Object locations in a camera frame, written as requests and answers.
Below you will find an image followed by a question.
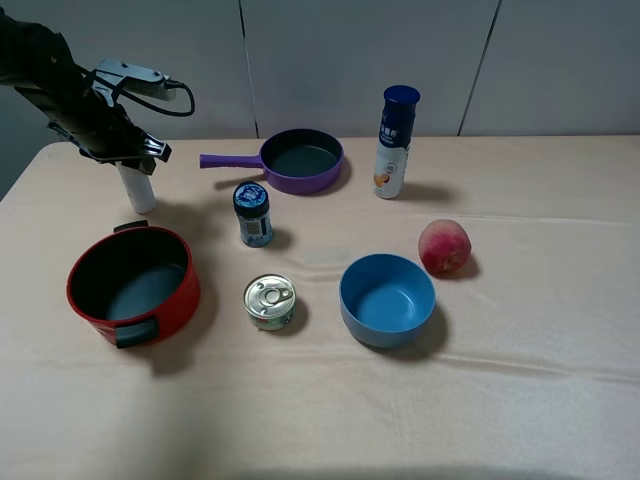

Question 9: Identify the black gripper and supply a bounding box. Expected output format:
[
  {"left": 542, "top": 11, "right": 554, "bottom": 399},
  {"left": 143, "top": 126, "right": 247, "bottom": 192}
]
[{"left": 47, "top": 84, "right": 172, "bottom": 175}]

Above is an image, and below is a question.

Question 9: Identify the white plastic bottle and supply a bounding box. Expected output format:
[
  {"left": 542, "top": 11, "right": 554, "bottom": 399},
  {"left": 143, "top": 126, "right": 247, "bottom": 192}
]
[{"left": 116, "top": 163, "right": 156, "bottom": 214}]

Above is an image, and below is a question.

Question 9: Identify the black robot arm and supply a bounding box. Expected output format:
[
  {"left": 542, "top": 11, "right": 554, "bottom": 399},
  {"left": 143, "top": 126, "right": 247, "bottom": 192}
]
[{"left": 1, "top": 13, "right": 171, "bottom": 175}]

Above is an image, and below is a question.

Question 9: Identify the small blue jar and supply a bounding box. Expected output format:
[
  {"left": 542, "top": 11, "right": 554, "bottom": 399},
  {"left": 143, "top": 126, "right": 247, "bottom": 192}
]
[{"left": 232, "top": 181, "right": 273, "bottom": 248}]

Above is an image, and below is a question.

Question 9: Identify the purple frying pan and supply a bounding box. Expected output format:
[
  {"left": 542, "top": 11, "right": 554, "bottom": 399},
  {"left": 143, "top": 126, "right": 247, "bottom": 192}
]
[{"left": 199, "top": 128, "right": 344, "bottom": 195}]

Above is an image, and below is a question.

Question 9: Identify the silver tin can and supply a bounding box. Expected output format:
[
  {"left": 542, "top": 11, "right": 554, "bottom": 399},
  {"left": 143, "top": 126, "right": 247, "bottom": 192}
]
[{"left": 243, "top": 274, "right": 296, "bottom": 331}]

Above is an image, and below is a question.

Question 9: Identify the tall white blue-capped bottle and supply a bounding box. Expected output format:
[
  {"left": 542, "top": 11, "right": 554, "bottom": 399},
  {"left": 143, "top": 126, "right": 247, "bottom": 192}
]
[{"left": 373, "top": 85, "right": 420, "bottom": 199}]

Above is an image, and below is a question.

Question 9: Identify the blue bowl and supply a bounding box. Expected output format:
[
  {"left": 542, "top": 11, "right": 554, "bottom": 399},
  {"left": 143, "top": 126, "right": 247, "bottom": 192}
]
[{"left": 339, "top": 253, "right": 436, "bottom": 349}]

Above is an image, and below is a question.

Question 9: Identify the red peach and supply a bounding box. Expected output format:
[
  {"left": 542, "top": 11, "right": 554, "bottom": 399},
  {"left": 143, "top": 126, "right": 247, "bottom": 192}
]
[{"left": 418, "top": 219, "right": 472, "bottom": 276}]

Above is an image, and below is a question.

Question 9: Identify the black camera cable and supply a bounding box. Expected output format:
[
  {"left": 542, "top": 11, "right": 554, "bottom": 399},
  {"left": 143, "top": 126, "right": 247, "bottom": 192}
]
[{"left": 79, "top": 69, "right": 196, "bottom": 118}]

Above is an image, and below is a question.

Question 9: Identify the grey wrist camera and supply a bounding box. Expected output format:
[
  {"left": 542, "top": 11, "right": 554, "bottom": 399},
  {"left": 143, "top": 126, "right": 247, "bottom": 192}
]
[{"left": 92, "top": 59, "right": 176, "bottom": 104}]

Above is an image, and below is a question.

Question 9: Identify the red pot with black handles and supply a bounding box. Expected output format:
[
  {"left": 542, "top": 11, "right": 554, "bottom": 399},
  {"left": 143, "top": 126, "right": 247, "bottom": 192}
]
[{"left": 66, "top": 220, "right": 201, "bottom": 349}]

